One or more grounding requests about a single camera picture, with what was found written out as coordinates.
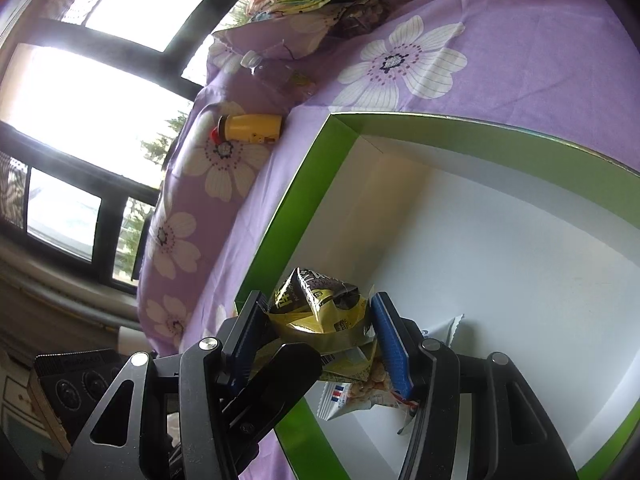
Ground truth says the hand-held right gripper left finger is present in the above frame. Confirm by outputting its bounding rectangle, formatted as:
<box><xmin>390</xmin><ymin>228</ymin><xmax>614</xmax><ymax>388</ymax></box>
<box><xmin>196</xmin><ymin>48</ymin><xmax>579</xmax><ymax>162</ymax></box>
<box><xmin>59</xmin><ymin>290</ymin><xmax>323</xmax><ymax>480</ymax></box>

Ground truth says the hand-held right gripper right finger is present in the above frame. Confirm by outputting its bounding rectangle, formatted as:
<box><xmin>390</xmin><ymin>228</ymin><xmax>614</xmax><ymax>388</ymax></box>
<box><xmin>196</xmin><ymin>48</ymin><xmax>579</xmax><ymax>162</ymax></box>
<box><xmin>370</xmin><ymin>291</ymin><xmax>578</xmax><ymax>480</ymax></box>

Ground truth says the white and blue snack packet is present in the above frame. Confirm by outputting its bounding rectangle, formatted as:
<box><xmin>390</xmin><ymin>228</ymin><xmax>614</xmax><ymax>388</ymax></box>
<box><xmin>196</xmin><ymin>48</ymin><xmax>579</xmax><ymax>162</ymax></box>
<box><xmin>317</xmin><ymin>314</ymin><xmax>466</xmax><ymax>435</ymax></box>

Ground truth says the yellow snack packet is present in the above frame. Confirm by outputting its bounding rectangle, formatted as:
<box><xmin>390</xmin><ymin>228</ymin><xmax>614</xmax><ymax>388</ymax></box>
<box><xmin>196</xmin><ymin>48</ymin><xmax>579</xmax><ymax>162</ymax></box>
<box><xmin>250</xmin><ymin>266</ymin><xmax>383</xmax><ymax>383</ymax></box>

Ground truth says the green cardboard box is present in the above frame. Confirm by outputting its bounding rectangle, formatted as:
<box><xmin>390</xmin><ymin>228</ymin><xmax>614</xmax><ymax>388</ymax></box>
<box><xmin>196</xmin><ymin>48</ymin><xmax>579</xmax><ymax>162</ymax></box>
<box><xmin>235</xmin><ymin>112</ymin><xmax>640</xmax><ymax>480</ymax></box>

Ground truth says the purple floral pillow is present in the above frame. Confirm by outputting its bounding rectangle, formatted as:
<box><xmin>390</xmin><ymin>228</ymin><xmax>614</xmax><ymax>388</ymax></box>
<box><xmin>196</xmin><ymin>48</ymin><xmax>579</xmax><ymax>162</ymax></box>
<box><xmin>137</xmin><ymin>25</ymin><xmax>321</xmax><ymax>356</ymax></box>

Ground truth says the yellow bottle with red cap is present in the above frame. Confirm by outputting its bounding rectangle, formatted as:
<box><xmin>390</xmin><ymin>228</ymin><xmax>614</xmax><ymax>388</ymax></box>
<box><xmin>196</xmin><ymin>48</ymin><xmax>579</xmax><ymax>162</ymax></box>
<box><xmin>210</xmin><ymin>112</ymin><xmax>283</xmax><ymax>146</ymax></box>

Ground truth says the clear water bottle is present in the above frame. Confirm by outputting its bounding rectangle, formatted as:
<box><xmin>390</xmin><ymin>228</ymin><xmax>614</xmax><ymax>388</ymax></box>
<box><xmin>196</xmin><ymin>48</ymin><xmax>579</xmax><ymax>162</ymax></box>
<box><xmin>240</xmin><ymin>50</ymin><xmax>321</xmax><ymax>101</ymax></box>

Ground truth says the dark crinkled packet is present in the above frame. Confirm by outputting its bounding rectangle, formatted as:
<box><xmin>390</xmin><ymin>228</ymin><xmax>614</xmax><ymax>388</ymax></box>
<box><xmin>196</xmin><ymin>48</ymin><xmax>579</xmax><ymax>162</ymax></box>
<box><xmin>327</xmin><ymin>0</ymin><xmax>396</xmax><ymax>41</ymax></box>

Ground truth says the black window frame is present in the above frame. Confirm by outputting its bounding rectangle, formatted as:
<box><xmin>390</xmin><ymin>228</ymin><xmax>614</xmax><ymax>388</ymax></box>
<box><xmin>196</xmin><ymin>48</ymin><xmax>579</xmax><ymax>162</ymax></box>
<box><xmin>0</xmin><ymin>0</ymin><xmax>251</xmax><ymax>296</ymax></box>

